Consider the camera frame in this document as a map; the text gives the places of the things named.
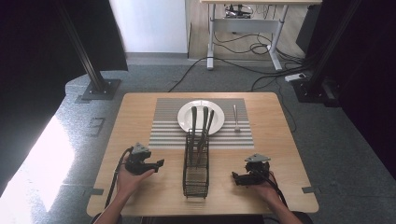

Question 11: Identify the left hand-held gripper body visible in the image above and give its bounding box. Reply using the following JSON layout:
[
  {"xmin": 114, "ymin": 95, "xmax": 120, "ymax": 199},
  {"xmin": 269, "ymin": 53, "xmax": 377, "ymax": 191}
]
[{"xmin": 124, "ymin": 142, "xmax": 157, "ymax": 176}]

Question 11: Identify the grey striped placemat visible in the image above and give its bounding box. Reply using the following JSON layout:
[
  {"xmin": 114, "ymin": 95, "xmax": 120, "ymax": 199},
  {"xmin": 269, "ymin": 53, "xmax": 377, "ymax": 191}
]
[{"xmin": 148, "ymin": 97, "xmax": 255, "ymax": 150}]

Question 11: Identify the white round plate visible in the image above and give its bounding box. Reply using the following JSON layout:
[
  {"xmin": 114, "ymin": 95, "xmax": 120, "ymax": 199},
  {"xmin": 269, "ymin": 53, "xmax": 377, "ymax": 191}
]
[{"xmin": 177, "ymin": 99, "xmax": 226, "ymax": 136}]

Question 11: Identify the white power strip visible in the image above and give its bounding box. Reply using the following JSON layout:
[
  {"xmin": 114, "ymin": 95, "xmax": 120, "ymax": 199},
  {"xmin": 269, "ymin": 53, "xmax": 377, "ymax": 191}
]
[{"xmin": 284, "ymin": 72, "xmax": 307, "ymax": 83}]

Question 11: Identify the dark metal knife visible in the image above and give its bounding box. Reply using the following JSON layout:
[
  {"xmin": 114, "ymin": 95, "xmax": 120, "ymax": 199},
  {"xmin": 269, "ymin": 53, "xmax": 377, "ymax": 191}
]
[{"xmin": 195, "ymin": 105, "xmax": 209, "ymax": 158}]

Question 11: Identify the black wire cutlery rack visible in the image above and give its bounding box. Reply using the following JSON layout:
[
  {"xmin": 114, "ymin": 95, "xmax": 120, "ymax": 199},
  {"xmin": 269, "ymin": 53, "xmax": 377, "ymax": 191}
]
[{"xmin": 182, "ymin": 128, "xmax": 210, "ymax": 200}]

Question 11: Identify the white frame desk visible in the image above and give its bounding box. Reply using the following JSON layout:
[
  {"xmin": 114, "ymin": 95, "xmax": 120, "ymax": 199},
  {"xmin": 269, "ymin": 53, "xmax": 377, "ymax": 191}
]
[{"xmin": 200, "ymin": 0, "xmax": 323, "ymax": 72}]

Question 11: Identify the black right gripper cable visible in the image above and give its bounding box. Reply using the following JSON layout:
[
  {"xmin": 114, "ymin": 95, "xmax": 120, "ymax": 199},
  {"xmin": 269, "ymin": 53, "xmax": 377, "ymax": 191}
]
[{"xmin": 251, "ymin": 168, "xmax": 290, "ymax": 209}]

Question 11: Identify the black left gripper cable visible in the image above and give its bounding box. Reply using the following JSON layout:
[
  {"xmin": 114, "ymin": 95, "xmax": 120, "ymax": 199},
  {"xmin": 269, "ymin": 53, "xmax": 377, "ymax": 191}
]
[{"xmin": 104, "ymin": 146, "xmax": 134, "ymax": 209}]

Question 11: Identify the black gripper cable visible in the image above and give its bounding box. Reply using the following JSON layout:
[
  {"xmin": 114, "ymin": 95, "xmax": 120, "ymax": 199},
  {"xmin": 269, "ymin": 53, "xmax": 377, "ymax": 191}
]
[
  {"xmin": 104, "ymin": 146, "xmax": 134, "ymax": 209},
  {"xmin": 251, "ymin": 168, "xmax": 290, "ymax": 209}
]

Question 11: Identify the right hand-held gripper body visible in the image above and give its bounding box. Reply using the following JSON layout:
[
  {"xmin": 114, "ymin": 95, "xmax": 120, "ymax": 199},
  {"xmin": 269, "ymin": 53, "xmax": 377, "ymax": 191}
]
[{"xmin": 243, "ymin": 152, "xmax": 272, "ymax": 185}]

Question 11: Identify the silver fork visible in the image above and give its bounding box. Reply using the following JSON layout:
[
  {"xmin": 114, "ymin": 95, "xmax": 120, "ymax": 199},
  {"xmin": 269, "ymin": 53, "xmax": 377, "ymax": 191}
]
[{"xmin": 232, "ymin": 104, "xmax": 242, "ymax": 133}]

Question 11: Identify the bundle of black floor cables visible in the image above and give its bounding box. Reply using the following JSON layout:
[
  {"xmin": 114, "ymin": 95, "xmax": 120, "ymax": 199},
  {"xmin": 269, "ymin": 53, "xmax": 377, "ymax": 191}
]
[{"xmin": 213, "ymin": 31, "xmax": 316, "ymax": 94}]

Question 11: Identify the grey tape strip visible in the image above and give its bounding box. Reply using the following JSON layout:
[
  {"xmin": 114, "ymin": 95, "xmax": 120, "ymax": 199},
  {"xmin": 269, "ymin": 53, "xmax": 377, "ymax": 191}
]
[
  {"xmin": 83, "ymin": 188, "xmax": 105, "ymax": 197},
  {"xmin": 301, "ymin": 185, "xmax": 322, "ymax": 195}
]

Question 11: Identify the black metal stand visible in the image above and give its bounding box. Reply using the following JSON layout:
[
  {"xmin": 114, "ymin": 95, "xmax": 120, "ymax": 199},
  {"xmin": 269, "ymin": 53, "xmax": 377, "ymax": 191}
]
[
  {"xmin": 55, "ymin": 0, "xmax": 122, "ymax": 102},
  {"xmin": 291, "ymin": 0, "xmax": 364, "ymax": 105}
]

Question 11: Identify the person's left hand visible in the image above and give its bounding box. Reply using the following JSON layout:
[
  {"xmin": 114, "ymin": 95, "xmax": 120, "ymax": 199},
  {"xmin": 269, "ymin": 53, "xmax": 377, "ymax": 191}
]
[{"xmin": 116, "ymin": 154, "xmax": 156, "ymax": 200}]

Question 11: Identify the dark metal spoon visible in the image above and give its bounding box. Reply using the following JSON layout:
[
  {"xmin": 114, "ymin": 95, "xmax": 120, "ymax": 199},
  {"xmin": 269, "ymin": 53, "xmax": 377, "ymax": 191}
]
[{"xmin": 188, "ymin": 105, "xmax": 198, "ymax": 166}]

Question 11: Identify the long black floor cable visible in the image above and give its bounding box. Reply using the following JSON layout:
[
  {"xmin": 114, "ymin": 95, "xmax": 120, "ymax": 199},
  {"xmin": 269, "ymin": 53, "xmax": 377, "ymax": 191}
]
[{"xmin": 167, "ymin": 57, "xmax": 209, "ymax": 93}]

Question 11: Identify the grey floor socket cover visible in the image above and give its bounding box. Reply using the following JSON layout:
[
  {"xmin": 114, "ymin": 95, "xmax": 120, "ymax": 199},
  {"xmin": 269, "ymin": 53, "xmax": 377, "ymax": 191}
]
[{"xmin": 88, "ymin": 117, "xmax": 106, "ymax": 138}]

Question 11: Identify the dark metal utensil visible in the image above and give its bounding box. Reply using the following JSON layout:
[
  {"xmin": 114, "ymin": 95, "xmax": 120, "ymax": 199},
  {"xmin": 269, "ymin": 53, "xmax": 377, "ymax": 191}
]
[{"xmin": 198, "ymin": 108, "xmax": 216, "ymax": 158}]

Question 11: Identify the person's right hand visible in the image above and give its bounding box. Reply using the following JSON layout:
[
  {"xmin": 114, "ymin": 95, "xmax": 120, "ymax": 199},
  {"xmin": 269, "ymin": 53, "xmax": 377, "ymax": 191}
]
[{"xmin": 251, "ymin": 170, "xmax": 283, "ymax": 203}]

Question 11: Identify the dark curtain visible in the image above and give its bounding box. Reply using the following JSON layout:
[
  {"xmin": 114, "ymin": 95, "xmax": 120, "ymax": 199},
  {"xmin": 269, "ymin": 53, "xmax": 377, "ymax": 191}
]
[{"xmin": 295, "ymin": 0, "xmax": 396, "ymax": 172}]

